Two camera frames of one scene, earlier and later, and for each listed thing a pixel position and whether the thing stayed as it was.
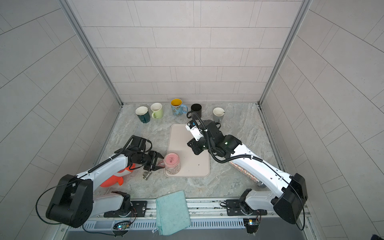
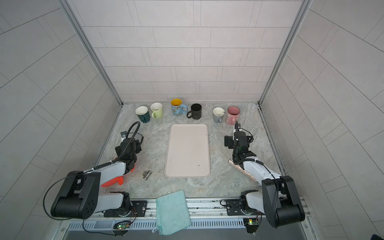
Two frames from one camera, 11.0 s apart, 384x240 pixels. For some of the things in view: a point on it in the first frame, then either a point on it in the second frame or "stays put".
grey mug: [218, 113] stays put
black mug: [196, 108] stays put
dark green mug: [142, 113] stays put
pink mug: [172, 163] -> [233, 114]
